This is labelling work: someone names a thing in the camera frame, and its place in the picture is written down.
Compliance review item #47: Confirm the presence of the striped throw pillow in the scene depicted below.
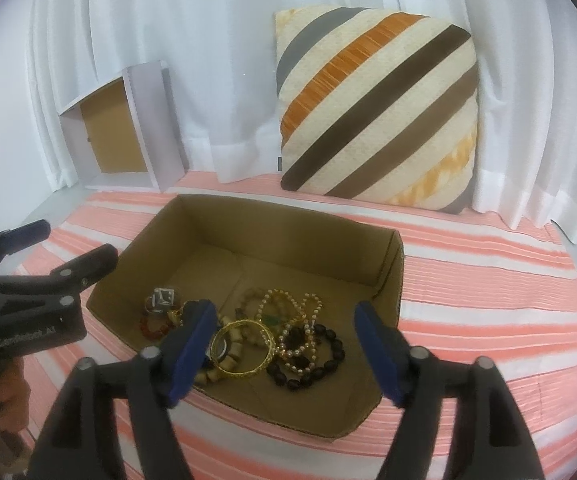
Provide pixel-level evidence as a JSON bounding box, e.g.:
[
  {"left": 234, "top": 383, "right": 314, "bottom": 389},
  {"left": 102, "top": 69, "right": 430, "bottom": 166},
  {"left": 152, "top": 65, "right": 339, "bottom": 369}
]
[{"left": 274, "top": 6, "right": 479, "bottom": 214}]

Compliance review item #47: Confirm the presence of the silver keyring chain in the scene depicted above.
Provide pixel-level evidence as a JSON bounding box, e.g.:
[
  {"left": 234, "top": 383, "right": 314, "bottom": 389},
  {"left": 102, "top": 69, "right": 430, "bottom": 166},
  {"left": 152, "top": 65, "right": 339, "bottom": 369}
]
[{"left": 150, "top": 286, "right": 179, "bottom": 310}]

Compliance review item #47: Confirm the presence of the wooden bead bracelet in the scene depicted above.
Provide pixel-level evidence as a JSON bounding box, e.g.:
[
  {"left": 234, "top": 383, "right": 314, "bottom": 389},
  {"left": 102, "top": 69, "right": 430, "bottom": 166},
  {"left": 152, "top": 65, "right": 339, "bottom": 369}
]
[{"left": 193, "top": 314, "right": 250, "bottom": 386}]

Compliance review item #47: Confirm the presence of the yellow bead necklace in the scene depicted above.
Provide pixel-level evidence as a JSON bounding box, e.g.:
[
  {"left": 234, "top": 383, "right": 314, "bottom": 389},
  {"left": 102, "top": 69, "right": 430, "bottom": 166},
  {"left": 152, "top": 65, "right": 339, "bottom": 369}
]
[{"left": 254, "top": 286, "right": 325, "bottom": 373}]

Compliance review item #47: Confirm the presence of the printed cardboard box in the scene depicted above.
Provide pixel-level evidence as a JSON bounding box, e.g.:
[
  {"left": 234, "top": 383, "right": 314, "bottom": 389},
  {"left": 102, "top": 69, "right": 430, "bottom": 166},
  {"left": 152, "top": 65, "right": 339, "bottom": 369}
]
[{"left": 88, "top": 195, "right": 403, "bottom": 439}]

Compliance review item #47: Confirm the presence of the striped bed sheet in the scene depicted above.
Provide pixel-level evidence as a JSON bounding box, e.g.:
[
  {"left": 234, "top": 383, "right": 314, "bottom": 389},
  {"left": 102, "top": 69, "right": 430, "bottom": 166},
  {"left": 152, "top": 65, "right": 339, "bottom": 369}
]
[{"left": 13, "top": 169, "right": 577, "bottom": 480}]

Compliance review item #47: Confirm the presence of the white box lid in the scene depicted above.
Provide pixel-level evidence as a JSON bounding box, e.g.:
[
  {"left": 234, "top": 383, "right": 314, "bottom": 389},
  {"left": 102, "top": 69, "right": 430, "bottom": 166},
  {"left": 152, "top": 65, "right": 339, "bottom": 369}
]
[{"left": 58, "top": 61, "right": 188, "bottom": 192}]

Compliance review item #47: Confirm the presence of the red bead bracelet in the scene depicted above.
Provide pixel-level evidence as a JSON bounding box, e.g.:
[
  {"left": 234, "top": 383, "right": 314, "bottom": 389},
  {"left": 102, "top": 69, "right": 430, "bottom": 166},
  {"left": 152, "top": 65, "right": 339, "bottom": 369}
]
[{"left": 138, "top": 294, "right": 186, "bottom": 340}]

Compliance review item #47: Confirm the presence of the left hand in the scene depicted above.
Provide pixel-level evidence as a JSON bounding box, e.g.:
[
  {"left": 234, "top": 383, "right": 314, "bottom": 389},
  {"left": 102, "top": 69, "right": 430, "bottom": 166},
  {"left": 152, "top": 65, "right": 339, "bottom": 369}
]
[{"left": 0, "top": 358, "right": 30, "bottom": 434}]

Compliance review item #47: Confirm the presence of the dark brown bead bracelet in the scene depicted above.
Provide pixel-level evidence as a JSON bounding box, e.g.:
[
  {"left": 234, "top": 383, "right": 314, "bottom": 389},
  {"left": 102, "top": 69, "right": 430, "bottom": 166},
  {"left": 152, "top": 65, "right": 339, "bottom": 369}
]
[{"left": 266, "top": 324, "right": 346, "bottom": 392}]

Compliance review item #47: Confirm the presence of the white curtain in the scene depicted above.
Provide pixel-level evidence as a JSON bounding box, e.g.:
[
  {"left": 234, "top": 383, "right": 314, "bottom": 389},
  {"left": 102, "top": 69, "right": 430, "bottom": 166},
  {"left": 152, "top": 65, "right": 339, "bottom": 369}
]
[{"left": 28, "top": 0, "right": 577, "bottom": 242}]

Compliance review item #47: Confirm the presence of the gold bangle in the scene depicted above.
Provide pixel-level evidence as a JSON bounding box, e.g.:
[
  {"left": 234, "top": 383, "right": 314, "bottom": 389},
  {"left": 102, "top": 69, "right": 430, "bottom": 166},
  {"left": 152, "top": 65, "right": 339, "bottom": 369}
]
[{"left": 208, "top": 320, "right": 276, "bottom": 379}]

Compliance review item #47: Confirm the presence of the yellow bracelet green pendant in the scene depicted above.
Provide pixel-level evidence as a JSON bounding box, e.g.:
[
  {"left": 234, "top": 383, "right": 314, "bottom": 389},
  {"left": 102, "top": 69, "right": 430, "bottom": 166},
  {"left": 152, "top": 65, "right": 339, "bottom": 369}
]
[{"left": 235, "top": 288, "right": 290, "bottom": 330}]

